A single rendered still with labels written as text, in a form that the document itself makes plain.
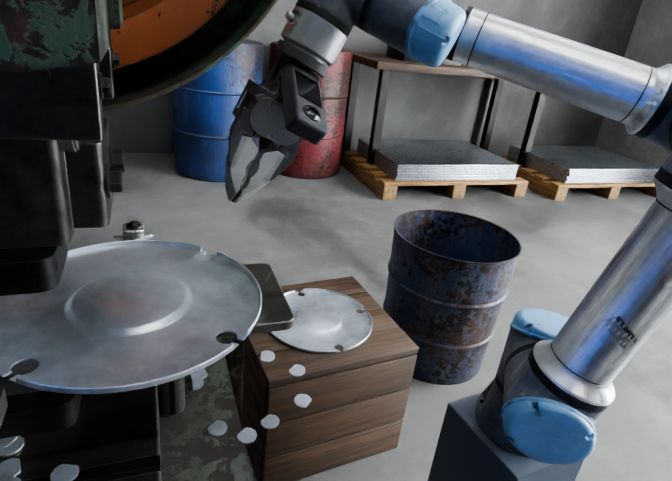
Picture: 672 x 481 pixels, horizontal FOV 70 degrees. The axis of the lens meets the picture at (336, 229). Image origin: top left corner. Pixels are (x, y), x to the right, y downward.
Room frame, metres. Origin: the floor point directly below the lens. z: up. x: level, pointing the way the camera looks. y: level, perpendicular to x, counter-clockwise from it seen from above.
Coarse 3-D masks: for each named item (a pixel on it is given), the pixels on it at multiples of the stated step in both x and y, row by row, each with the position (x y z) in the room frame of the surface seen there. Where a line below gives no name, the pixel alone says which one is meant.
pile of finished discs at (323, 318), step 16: (304, 304) 1.15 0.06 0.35; (320, 304) 1.16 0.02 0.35; (336, 304) 1.17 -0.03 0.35; (352, 304) 1.18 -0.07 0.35; (304, 320) 1.07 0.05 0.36; (320, 320) 1.08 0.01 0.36; (336, 320) 1.08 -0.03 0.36; (352, 320) 1.10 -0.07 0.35; (368, 320) 1.11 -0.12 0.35; (288, 336) 1.00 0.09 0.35; (304, 336) 1.01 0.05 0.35; (320, 336) 1.02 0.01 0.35; (336, 336) 1.02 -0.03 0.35; (352, 336) 1.03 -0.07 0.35; (368, 336) 1.04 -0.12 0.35; (320, 352) 0.95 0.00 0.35; (336, 352) 0.96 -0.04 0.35
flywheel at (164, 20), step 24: (144, 0) 0.79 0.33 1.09; (168, 0) 0.78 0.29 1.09; (192, 0) 0.80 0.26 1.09; (216, 0) 0.81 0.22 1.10; (144, 24) 0.77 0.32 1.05; (168, 24) 0.78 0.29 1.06; (192, 24) 0.80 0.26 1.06; (120, 48) 0.76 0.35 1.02; (144, 48) 0.77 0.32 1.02; (168, 48) 0.78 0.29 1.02
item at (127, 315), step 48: (144, 240) 0.59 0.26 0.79; (96, 288) 0.46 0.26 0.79; (144, 288) 0.47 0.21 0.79; (192, 288) 0.49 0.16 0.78; (240, 288) 0.51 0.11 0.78; (0, 336) 0.37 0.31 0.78; (48, 336) 0.38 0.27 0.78; (96, 336) 0.39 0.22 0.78; (144, 336) 0.40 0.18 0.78; (192, 336) 0.40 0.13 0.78; (240, 336) 0.41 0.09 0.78; (48, 384) 0.32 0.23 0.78; (96, 384) 0.32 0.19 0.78; (144, 384) 0.33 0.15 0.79
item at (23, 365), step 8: (32, 360) 0.35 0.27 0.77; (16, 368) 0.35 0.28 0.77; (24, 368) 0.35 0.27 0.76; (32, 368) 0.35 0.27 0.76; (0, 376) 0.34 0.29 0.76; (8, 376) 0.34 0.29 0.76; (0, 384) 0.34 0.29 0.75; (8, 384) 0.34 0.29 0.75; (16, 384) 0.35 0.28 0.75; (8, 392) 0.34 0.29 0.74; (16, 392) 0.35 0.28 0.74; (24, 392) 0.35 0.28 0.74
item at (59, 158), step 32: (0, 160) 0.35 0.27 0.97; (32, 160) 0.36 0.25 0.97; (64, 160) 0.39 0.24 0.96; (96, 160) 0.40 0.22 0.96; (0, 192) 0.35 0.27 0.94; (32, 192) 0.36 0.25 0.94; (64, 192) 0.38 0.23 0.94; (96, 192) 0.40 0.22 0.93; (0, 224) 0.35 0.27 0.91; (32, 224) 0.36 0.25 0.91; (64, 224) 0.37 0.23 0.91; (96, 224) 0.40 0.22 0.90
